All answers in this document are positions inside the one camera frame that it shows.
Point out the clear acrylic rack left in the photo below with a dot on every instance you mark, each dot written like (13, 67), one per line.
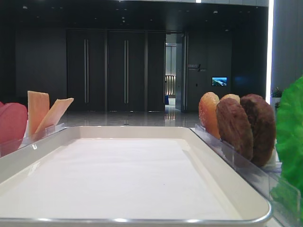
(30, 138)

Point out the potted green plant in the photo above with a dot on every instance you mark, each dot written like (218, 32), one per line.
(276, 95)

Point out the dark double door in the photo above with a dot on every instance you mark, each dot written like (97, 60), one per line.
(116, 70)

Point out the orange cheese slice leaning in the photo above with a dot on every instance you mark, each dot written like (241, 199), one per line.
(55, 113)

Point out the wall display screen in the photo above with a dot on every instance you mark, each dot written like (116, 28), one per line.
(219, 81)

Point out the tan bun slice behind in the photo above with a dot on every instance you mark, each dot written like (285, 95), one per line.
(232, 96)

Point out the brown meat patty rear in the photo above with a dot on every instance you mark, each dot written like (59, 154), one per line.
(262, 121)

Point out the clear acrylic rack right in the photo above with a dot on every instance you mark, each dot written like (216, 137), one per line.
(246, 165)

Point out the green lettuce leaf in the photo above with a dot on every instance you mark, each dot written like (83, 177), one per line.
(289, 135)

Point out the orange cheese slice upright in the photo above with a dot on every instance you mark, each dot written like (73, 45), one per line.
(38, 107)

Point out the brown meat patty front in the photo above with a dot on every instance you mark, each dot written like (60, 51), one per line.
(234, 127)

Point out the clear acrylic rack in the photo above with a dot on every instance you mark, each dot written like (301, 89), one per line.
(30, 138)
(246, 165)

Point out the brown meat patty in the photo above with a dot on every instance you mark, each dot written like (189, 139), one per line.
(234, 127)
(262, 121)

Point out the sesame bun top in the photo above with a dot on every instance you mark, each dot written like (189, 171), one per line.
(207, 113)

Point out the red tomato slice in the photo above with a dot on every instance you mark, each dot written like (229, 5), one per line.
(13, 123)

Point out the white rectangular tray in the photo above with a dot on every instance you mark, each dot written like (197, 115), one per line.
(116, 176)

